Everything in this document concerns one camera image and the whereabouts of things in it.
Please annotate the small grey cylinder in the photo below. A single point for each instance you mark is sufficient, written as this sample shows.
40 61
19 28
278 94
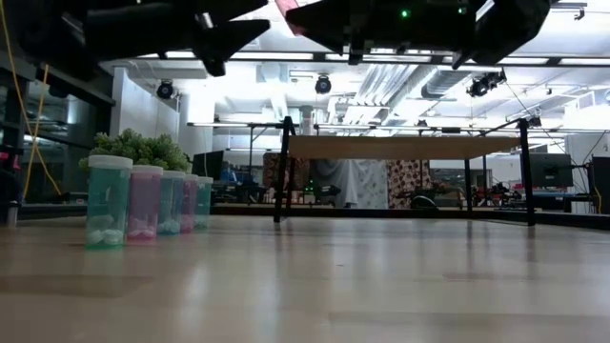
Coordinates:
12 214

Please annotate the green medicine bottle white cap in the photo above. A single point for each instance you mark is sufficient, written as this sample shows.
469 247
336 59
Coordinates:
108 200
205 202

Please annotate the brown floral cloth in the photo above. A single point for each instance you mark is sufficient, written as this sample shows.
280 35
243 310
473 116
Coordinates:
300 174
405 183

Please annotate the round black ceiling spotlight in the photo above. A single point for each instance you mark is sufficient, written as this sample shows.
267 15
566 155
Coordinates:
323 85
165 89

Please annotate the black aluminium rig frame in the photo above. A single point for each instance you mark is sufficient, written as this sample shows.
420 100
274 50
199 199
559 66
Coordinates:
381 212

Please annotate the grey monitor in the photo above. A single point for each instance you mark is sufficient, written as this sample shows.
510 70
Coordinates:
550 170

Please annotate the overhead bar with light strips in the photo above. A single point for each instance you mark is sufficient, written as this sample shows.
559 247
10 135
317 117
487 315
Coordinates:
267 55

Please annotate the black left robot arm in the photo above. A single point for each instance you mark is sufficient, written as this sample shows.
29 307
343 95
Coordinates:
47 33

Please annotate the black ceiling camera cluster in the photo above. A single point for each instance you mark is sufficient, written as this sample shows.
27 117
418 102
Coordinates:
481 86

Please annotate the wooden shelf black metal frame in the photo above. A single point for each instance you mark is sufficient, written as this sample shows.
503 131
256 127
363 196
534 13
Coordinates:
400 147

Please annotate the grey ventilation duct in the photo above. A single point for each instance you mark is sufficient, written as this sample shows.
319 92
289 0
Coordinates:
441 83

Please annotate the green artificial plant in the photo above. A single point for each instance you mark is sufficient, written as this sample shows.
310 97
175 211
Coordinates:
138 147

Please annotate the blue medicine bottle white cap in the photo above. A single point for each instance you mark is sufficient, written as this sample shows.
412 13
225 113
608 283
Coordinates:
172 205

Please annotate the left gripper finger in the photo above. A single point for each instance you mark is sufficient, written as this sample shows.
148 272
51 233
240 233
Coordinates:
229 8
229 40

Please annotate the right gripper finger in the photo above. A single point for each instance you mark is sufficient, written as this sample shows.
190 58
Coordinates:
329 24

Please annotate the white cloth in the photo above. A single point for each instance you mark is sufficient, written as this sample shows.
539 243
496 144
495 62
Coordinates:
362 183

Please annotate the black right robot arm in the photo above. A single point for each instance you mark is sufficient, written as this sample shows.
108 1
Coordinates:
510 28

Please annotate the pink medicine bottle white cap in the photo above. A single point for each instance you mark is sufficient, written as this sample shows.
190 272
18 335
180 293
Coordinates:
190 205
145 205
289 12

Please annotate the black monitor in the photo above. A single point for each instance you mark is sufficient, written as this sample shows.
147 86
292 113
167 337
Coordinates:
601 183
208 166

